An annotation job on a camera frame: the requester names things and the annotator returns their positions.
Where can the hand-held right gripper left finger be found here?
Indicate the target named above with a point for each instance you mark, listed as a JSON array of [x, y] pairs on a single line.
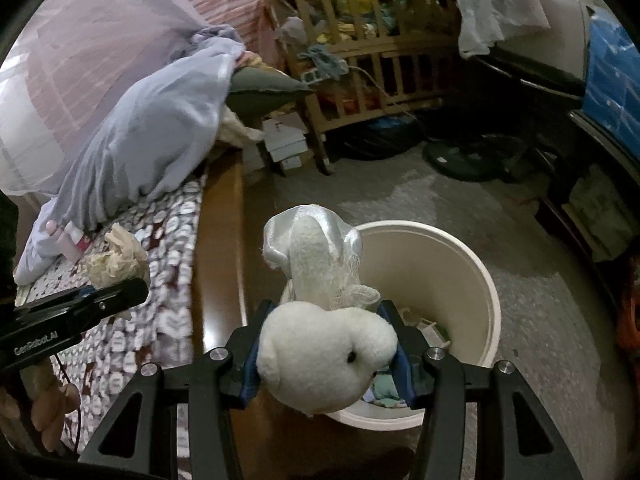
[[249, 372]]

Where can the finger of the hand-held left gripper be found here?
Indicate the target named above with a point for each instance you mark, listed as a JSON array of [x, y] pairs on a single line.
[[120, 297]]

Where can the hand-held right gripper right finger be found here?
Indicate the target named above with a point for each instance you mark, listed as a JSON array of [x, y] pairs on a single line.
[[401, 362]]

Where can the paper tissue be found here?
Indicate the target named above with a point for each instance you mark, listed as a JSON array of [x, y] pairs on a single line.
[[117, 260]]

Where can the white carton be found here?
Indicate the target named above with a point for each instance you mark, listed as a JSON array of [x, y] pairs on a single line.
[[425, 327]]

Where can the white plush toy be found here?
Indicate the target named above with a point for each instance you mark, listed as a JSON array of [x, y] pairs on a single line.
[[320, 350]]

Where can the beige plastic bucket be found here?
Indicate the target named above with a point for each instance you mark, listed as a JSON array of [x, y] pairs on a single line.
[[440, 270]]

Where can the person's left hand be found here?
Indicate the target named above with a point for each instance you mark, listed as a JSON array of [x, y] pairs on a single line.
[[47, 405]]

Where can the brown white printed blanket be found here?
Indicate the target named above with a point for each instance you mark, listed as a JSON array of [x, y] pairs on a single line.
[[150, 280]]

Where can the pink bottle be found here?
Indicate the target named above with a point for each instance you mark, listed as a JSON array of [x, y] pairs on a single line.
[[67, 237]]

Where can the grey lavender quilt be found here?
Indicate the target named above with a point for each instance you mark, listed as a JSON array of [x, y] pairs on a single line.
[[150, 130]]

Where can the cream cloth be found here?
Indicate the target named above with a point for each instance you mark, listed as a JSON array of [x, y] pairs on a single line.
[[240, 127]]

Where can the black floor fan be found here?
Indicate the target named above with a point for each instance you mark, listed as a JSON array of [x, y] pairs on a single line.
[[475, 157]]

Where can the white cardboard box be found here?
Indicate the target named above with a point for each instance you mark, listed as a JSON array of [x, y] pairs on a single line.
[[289, 152], [282, 130]]

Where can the black bag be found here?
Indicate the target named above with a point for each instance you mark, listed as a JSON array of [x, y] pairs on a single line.
[[380, 137]]

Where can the dark shelf unit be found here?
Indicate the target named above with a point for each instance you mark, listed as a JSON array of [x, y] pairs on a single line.
[[590, 200]]

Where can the dark green pillow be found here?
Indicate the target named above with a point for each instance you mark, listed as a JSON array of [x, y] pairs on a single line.
[[270, 87]]

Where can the pink mosquito net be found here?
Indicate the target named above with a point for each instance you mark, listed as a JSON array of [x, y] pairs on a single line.
[[100, 35]]

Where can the wooden crib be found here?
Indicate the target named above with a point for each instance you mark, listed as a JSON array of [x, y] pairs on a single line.
[[380, 60]]

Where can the blue knitted cloth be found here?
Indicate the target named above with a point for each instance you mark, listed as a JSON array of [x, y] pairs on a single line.
[[322, 60]]

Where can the black table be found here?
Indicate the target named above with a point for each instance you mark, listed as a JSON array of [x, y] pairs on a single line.
[[530, 77]]

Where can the pile of colourful clothes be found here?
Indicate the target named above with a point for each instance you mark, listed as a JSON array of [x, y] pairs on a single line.
[[365, 10]]

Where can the blue storage box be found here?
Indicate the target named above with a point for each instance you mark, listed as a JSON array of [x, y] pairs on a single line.
[[615, 75]]

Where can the white printed cloth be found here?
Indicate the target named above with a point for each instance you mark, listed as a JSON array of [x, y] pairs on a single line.
[[480, 5]]

